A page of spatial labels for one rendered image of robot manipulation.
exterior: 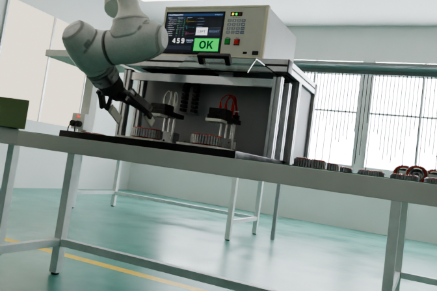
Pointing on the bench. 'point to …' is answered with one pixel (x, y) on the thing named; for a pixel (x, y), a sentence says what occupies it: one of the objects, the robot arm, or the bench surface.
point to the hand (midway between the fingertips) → (134, 120)
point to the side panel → (301, 125)
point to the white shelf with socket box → (81, 123)
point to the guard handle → (214, 57)
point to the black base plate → (167, 146)
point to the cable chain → (192, 98)
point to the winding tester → (246, 31)
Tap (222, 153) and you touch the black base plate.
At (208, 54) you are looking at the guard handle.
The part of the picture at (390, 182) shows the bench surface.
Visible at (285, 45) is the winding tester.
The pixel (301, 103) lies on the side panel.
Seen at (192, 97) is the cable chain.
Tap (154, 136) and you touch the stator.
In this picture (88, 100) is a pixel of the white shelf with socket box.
